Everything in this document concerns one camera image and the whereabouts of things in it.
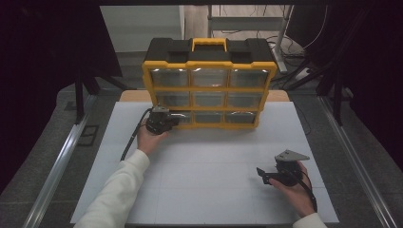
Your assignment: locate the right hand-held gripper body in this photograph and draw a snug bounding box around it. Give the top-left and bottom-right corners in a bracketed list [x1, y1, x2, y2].
[273, 148, 311, 187]

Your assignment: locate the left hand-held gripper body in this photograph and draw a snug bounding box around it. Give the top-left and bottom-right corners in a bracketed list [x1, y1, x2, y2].
[145, 105, 174, 136]

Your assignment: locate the transparent storage drawer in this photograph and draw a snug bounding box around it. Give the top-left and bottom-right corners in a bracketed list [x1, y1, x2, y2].
[170, 110, 193, 124]

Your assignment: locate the yellow black drawer organizer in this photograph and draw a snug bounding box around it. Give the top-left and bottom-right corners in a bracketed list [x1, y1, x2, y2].
[141, 37, 278, 130]

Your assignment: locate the person's left hand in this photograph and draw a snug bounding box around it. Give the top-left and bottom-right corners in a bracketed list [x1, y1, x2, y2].
[136, 123, 169, 157]

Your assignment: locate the person's right hand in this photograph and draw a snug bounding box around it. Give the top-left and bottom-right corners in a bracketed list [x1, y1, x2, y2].
[268, 161, 317, 219]

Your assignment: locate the grid of clear plastic bins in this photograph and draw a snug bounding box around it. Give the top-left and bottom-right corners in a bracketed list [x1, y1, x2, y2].
[149, 67, 270, 124]

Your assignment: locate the black floor socket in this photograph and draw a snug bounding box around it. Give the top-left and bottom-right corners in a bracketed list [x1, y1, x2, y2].
[76, 124, 100, 147]

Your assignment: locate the white table mat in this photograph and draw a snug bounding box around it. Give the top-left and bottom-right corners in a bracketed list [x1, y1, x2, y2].
[69, 101, 340, 224]

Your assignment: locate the black metal stand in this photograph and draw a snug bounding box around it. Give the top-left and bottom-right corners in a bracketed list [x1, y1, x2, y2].
[73, 73, 102, 125]
[317, 71, 346, 127]

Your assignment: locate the white power strip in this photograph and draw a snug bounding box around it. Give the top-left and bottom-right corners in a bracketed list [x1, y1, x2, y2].
[295, 66, 313, 81]

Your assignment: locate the dark curtain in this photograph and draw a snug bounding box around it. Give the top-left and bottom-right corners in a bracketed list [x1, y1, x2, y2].
[303, 0, 403, 173]
[0, 0, 125, 195]

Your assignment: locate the right hand-held gripper black cable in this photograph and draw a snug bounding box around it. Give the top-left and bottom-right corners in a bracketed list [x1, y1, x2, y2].
[293, 169, 318, 214]

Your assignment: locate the hand-held gripper black cable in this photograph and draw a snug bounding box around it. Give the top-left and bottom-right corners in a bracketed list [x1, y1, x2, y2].
[120, 107, 153, 162]
[293, 169, 318, 214]

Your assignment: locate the left hand-held gripper black cable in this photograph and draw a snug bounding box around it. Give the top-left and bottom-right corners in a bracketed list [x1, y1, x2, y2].
[120, 107, 153, 162]

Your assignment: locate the thin black cable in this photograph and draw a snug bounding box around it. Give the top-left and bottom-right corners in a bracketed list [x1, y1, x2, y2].
[290, 101, 314, 137]

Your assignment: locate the aluminium frame rail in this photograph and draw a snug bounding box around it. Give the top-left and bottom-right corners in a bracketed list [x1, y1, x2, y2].
[317, 95, 399, 228]
[22, 94, 98, 228]

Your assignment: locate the grey metal desk frame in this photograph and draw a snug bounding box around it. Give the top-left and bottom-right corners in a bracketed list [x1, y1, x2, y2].
[206, 4, 295, 75]

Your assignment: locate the tangle of black cables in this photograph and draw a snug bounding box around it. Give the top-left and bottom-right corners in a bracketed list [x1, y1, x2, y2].
[265, 33, 308, 65]

